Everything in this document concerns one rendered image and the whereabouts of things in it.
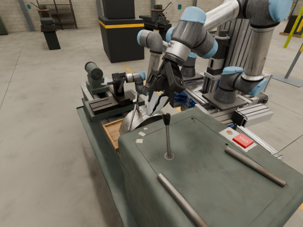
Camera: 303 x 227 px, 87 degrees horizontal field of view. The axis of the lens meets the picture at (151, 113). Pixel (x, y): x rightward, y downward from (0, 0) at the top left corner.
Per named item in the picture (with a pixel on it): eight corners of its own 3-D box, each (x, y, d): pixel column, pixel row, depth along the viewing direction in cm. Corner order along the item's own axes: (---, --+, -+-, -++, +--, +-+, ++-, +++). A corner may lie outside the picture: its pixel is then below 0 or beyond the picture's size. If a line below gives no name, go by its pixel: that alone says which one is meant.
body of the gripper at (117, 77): (111, 75, 132) (125, 73, 134) (113, 85, 133) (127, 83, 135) (110, 73, 125) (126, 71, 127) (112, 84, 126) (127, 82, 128)
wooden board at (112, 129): (158, 134, 128) (158, 130, 125) (116, 152, 113) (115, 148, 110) (140, 115, 149) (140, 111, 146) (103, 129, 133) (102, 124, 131)
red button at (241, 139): (252, 144, 67) (254, 141, 66) (244, 150, 65) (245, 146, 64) (239, 136, 72) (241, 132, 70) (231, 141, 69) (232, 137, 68)
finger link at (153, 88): (154, 103, 56) (165, 80, 54) (156, 105, 55) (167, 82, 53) (143, 99, 54) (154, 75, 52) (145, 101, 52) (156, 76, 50)
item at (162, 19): (137, 41, 821) (135, 1, 723) (152, 39, 857) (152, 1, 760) (161, 51, 660) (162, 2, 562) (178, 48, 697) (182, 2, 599)
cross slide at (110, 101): (138, 102, 157) (138, 97, 154) (94, 115, 139) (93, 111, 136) (130, 94, 169) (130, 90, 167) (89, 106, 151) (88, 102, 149)
